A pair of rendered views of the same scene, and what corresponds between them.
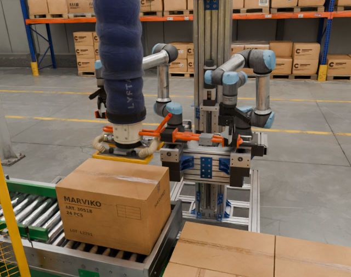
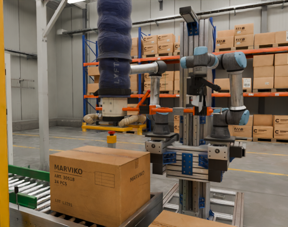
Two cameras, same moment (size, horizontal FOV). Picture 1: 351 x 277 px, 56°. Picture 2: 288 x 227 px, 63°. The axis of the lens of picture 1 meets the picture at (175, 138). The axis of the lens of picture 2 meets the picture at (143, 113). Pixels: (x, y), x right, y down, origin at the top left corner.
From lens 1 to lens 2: 0.71 m
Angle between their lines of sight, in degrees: 22
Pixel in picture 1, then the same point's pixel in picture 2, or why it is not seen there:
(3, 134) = (44, 152)
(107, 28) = (103, 18)
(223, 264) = not seen: outside the picture
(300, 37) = (278, 112)
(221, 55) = not seen: hidden behind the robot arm
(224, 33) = not seen: hidden behind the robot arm
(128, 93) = (116, 70)
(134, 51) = (122, 37)
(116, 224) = (92, 193)
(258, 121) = (234, 117)
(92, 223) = (73, 193)
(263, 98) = (237, 95)
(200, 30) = (185, 51)
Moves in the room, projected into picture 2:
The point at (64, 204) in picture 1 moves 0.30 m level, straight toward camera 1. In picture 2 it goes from (54, 172) to (45, 188)
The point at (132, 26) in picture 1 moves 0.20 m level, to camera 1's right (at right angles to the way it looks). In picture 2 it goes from (122, 18) to (153, 16)
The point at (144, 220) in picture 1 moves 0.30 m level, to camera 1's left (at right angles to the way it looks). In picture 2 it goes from (117, 188) to (70, 185)
